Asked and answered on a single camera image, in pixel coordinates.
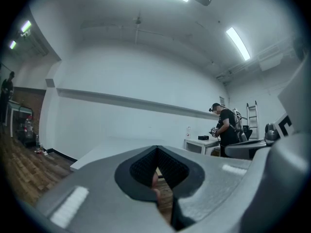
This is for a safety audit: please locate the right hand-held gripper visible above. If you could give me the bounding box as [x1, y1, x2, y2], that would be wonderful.
[224, 54, 311, 233]

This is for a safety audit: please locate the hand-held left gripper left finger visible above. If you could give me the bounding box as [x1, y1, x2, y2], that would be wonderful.
[35, 145, 175, 233]

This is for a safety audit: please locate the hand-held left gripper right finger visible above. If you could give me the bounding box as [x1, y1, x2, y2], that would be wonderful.
[156, 145, 252, 233]

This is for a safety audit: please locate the small white table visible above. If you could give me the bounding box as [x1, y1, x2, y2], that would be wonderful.
[184, 138, 221, 156]

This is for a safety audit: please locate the metal ladder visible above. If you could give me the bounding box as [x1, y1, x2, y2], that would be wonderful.
[246, 100, 259, 140]

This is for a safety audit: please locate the large clear water bottle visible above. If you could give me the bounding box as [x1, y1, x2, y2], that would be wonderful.
[25, 115, 34, 139]

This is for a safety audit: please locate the grey metal cart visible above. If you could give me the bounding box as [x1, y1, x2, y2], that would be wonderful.
[18, 105, 35, 148]

